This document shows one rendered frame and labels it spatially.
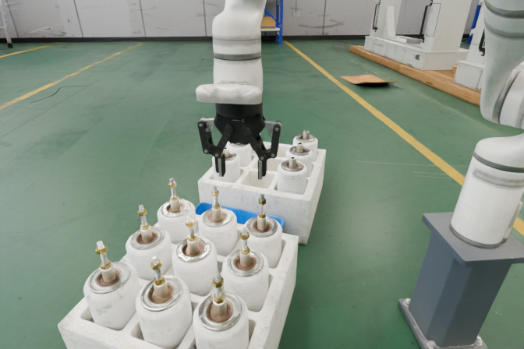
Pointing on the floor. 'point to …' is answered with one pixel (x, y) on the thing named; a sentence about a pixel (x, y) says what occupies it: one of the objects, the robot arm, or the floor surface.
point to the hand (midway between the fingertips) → (241, 169)
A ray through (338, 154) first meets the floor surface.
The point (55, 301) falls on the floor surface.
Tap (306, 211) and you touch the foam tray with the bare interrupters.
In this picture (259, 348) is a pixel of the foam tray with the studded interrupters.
